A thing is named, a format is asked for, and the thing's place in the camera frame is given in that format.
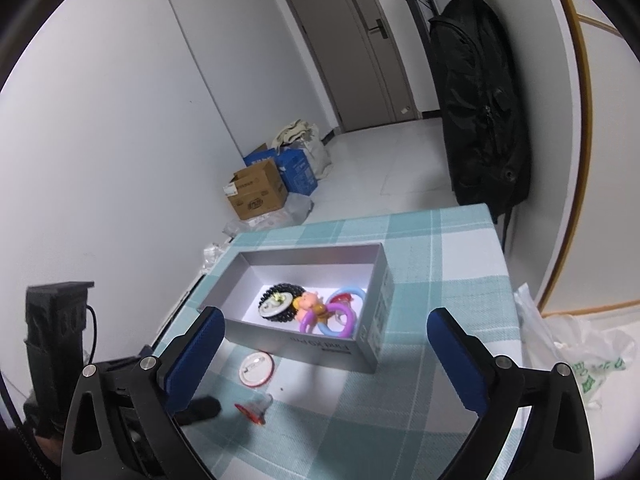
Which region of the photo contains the silver gift box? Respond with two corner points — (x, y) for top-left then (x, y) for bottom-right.
(201, 243), (395, 373)

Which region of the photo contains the blue cardboard box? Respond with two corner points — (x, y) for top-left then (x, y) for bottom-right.
(243, 146), (318, 196)

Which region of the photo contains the pink pig figurine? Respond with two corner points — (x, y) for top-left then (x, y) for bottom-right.
(293, 292), (326, 323)

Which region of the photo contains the left hand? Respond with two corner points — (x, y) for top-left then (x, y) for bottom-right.
(35, 436), (63, 466)

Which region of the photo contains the blue ring bracelet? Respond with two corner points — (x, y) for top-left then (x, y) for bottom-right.
(319, 285), (367, 340)

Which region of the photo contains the brown door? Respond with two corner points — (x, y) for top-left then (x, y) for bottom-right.
(285, 0), (418, 132)

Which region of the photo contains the white canvas bag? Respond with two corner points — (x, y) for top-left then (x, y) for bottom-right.
(271, 119), (332, 180)

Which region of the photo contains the brown cardboard box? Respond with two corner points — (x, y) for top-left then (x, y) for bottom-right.
(224, 158), (288, 220)

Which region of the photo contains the black backpack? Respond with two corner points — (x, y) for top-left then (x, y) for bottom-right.
(430, 0), (532, 220)

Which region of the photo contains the teal plaid tablecloth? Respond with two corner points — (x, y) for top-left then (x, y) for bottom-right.
(186, 206), (522, 479)

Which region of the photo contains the purple ring bracelet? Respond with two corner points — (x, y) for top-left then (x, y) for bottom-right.
(298, 300), (357, 336)

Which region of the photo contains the white pin badge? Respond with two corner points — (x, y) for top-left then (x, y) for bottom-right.
(258, 292), (294, 318)
(239, 351), (274, 388)

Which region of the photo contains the black spiral hair tie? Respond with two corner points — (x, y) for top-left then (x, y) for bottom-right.
(256, 283), (307, 325)

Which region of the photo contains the white plastic shopping bag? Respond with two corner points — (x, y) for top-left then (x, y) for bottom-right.
(514, 284), (638, 410)

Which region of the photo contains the silver plastic parcel bag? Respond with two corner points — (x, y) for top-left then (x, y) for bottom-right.
(202, 242), (230, 274)

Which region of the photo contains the grey plastic parcel bag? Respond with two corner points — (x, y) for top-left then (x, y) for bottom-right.
(222, 193), (314, 238)

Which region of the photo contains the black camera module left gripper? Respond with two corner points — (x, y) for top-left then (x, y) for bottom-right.
(25, 282), (94, 405)

